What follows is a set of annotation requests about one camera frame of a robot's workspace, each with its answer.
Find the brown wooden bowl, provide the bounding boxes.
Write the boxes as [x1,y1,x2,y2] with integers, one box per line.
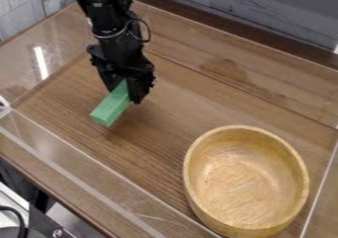
[181,124,309,238]

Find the green rectangular block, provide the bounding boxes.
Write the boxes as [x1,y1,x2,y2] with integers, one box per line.
[89,80,130,127]

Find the clear acrylic wall panels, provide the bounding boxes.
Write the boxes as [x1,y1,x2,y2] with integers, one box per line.
[0,0,338,238]

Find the black cable at bottom left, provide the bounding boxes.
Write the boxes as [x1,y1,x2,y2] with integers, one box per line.
[0,205,29,238]

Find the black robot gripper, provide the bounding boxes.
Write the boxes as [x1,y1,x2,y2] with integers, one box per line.
[86,28,154,104]

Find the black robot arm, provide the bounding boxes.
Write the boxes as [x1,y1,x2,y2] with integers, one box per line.
[74,0,156,104]

